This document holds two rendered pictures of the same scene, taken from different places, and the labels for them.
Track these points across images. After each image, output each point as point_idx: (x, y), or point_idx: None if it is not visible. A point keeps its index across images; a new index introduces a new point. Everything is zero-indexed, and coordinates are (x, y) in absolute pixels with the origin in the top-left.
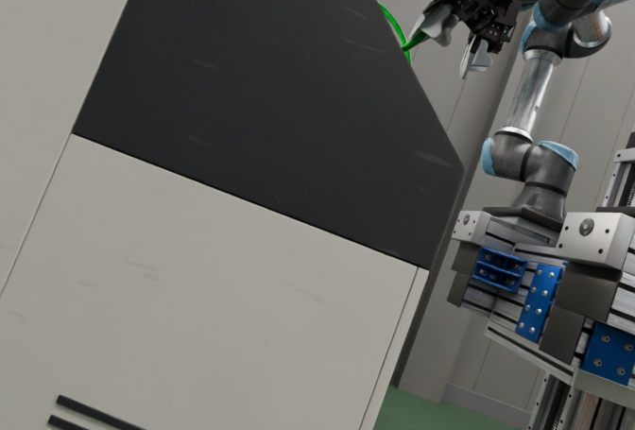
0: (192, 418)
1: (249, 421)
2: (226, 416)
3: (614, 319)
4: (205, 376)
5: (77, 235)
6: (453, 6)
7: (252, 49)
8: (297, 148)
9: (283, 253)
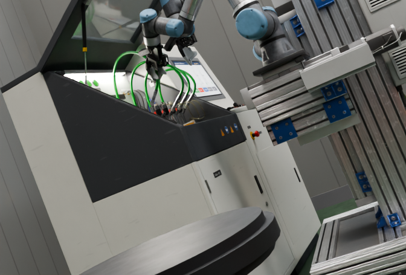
0: None
1: None
2: None
3: (266, 123)
4: None
5: (114, 226)
6: (152, 66)
7: (109, 144)
8: (139, 159)
9: (159, 189)
